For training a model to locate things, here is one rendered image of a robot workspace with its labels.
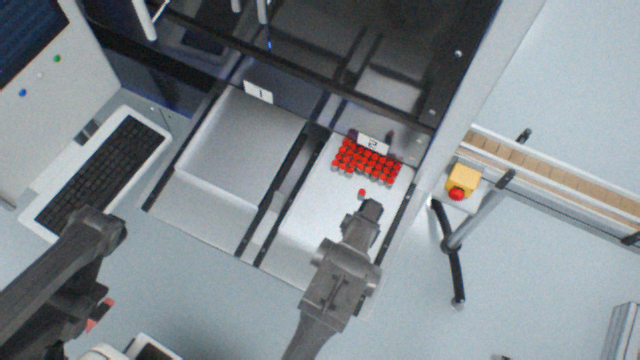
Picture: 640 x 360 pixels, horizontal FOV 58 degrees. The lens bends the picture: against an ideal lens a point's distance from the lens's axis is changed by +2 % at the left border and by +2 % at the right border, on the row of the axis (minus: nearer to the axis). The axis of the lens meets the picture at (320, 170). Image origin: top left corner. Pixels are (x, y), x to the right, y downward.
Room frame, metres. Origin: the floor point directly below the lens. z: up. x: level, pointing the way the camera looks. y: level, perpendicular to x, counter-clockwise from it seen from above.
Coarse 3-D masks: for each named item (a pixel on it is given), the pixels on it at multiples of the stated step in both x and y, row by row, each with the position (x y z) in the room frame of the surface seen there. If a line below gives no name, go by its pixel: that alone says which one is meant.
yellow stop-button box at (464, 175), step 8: (456, 160) 0.63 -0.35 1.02; (464, 160) 0.63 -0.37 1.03; (456, 168) 0.60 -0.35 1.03; (464, 168) 0.61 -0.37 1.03; (472, 168) 0.61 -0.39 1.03; (480, 168) 0.61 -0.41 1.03; (448, 176) 0.59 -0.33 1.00; (456, 176) 0.58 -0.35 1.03; (464, 176) 0.58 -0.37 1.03; (472, 176) 0.58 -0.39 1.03; (480, 176) 0.59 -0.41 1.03; (448, 184) 0.57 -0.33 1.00; (456, 184) 0.56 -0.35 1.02; (464, 184) 0.56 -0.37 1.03; (472, 184) 0.56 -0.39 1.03; (464, 192) 0.55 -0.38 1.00; (472, 192) 0.55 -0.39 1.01
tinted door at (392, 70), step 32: (288, 0) 0.76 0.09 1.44; (320, 0) 0.73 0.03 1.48; (352, 0) 0.71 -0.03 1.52; (384, 0) 0.69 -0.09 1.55; (416, 0) 0.67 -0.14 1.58; (448, 0) 0.65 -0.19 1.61; (288, 32) 0.76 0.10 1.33; (320, 32) 0.73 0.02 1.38; (352, 32) 0.70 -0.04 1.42; (384, 32) 0.68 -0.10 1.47; (416, 32) 0.66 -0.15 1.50; (448, 32) 0.64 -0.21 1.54; (320, 64) 0.73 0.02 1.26; (352, 64) 0.70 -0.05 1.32; (384, 64) 0.68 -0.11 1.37; (416, 64) 0.65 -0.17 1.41; (384, 96) 0.67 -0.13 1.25; (416, 96) 0.64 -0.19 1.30
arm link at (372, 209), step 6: (366, 204) 0.46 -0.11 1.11; (372, 204) 0.46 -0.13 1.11; (378, 204) 0.46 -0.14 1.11; (360, 210) 0.45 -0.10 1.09; (366, 210) 0.44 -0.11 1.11; (372, 210) 0.44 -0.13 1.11; (378, 210) 0.44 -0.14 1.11; (348, 216) 0.40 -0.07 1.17; (366, 216) 0.42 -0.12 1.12; (372, 216) 0.43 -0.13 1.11; (378, 216) 0.44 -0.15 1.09; (342, 222) 0.39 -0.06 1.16; (342, 228) 0.38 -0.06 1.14; (378, 234) 0.37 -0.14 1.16
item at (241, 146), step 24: (240, 96) 0.84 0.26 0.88; (216, 120) 0.76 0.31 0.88; (240, 120) 0.76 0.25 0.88; (264, 120) 0.77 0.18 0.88; (288, 120) 0.78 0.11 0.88; (192, 144) 0.67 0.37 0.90; (216, 144) 0.68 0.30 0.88; (240, 144) 0.69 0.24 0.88; (264, 144) 0.69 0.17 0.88; (288, 144) 0.70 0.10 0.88; (192, 168) 0.60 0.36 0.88; (216, 168) 0.61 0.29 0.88; (240, 168) 0.61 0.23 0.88; (264, 168) 0.62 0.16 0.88; (240, 192) 0.54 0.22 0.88; (264, 192) 0.54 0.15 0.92
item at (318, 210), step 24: (336, 144) 0.71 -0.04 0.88; (312, 168) 0.62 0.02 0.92; (408, 168) 0.66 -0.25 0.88; (312, 192) 0.56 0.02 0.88; (336, 192) 0.57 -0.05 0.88; (384, 192) 0.58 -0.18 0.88; (288, 216) 0.48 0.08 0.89; (312, 216) 0.49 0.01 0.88; (336, 216) 0.50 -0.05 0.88; (384, 216) 0.51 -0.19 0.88; (312, 240) 0.42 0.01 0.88; (336, 240) 0.43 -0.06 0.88
